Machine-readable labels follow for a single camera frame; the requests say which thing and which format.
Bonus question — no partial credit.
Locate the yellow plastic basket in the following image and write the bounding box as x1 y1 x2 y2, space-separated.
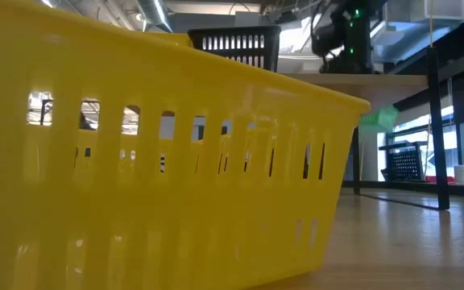
145 31 193 48
0 0 372 290

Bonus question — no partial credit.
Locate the black plastic basket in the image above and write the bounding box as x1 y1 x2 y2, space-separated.
187 25 282 73
379 140 427 183

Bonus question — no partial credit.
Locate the green plastic basket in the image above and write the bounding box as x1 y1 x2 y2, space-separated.
359 105 400 136

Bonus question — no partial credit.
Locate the wooden shelf with black legs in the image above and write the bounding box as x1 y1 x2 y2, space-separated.
280 46 451 211

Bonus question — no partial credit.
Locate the red flat object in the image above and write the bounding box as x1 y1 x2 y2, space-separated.
424 175 457 184

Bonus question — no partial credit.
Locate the white ceiling box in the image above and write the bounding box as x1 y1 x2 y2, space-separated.
384 0 464 24

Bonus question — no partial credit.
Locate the silver ventilation duct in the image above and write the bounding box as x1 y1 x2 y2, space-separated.
135 0 173 33

